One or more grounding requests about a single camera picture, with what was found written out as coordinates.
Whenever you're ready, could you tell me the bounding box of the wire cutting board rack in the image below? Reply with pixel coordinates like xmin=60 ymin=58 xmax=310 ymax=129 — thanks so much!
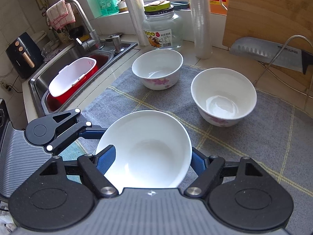
xmin=252 ymin=34 xmax=313 ymax=104

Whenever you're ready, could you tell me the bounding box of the steel kitchen knife black handle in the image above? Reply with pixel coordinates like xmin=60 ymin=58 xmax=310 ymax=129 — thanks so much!
xmin=230 ymin=37 xmax=312 ymax=74

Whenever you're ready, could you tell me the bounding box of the glass jar with green lid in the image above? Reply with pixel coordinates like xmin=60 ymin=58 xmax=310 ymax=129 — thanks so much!
xmin=143 ymin=0 xmax=183 ymax=49

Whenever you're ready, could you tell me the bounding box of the black air fryer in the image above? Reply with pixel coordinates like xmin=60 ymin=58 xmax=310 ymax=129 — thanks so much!
xmin=5 ymin=32 xmax=44 ymax=79

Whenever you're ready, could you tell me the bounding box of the plastic wrap roll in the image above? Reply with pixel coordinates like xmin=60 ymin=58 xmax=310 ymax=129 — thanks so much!
xmin=125 ymin=0 xmax=150 ymax=46
xmin=189 ymin=0 xmax=213 ymax=60

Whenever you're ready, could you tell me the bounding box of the plastic wrap roll right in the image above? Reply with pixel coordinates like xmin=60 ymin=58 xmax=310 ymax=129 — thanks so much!
xmin=189 ymin=0 xmax=213 ymax=60

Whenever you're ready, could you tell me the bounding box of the steel soap dispenser pump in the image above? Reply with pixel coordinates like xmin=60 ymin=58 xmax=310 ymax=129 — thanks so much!
xmin=105 ymin=32 xmax=124 ymax=55

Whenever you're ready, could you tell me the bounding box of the plastic wrap roll left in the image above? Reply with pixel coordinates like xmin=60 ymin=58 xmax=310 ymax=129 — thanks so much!
xmin=125 ymin=0 xmax=150 ymax=46

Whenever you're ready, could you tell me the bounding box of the pink checked dish cloth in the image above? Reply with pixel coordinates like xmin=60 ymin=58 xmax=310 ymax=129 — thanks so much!
xmin=46 ymin=0 xmax=76 ymax=30

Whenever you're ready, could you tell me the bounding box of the red washing basin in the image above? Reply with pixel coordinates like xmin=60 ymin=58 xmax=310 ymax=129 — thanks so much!
xmin=46 ymin=54 xmax=110 ymax=111

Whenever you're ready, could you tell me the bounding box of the stainless steel sink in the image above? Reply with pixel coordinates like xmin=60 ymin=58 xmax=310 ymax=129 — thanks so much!
xmin=29 ymin=41 xmax=137 ymax=117

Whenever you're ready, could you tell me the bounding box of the small potted plant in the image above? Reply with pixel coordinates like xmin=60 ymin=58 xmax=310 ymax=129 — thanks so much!
xmin=117 ymin=0 xmax=128 ymax=13

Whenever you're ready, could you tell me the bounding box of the white plastic colander basket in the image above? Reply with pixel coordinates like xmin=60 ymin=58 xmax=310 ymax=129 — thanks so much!
xmin=48 ymin=57 xmax=97 ymax=98

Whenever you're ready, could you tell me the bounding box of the steel sink faucet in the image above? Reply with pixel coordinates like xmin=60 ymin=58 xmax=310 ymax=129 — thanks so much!
xmin=46 ymin=0 xmax=105 ymax=52

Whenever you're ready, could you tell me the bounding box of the bamboo cutting board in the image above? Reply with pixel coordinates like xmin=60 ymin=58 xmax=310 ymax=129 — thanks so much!
xmin=222 ymin=0 xmax=312 ymax=87

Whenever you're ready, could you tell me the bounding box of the white floral bowl large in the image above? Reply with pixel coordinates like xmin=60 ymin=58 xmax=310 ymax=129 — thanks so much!
xmin=191 ymin=67 xmax=257 ymax=127

